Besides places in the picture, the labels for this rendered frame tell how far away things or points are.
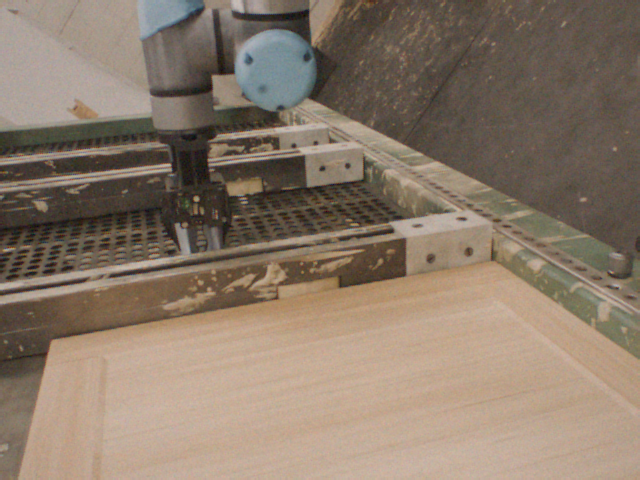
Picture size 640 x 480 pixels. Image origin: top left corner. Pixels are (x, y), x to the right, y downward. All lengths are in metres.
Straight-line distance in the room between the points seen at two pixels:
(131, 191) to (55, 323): 0.51
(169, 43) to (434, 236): 0.40
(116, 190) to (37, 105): 3.09
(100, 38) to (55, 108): 1.48
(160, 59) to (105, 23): 4.88
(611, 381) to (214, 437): 0.36
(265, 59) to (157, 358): 0.33
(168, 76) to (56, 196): 0.55
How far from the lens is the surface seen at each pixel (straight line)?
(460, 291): 0.77
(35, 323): 0.75
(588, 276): 0.74
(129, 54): 5.60
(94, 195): 1.21
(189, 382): 0.63
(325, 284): 0.77
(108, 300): 0.73
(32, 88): 4.26
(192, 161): 0.72
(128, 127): 2.01
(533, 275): 0.78
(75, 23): 5.61
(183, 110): 0.72
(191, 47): 0.72
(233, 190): 1.22
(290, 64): 0.58
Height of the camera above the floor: 1.44
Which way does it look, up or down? 25 degrees down
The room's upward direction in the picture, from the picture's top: 59 degrees counter-clockwise
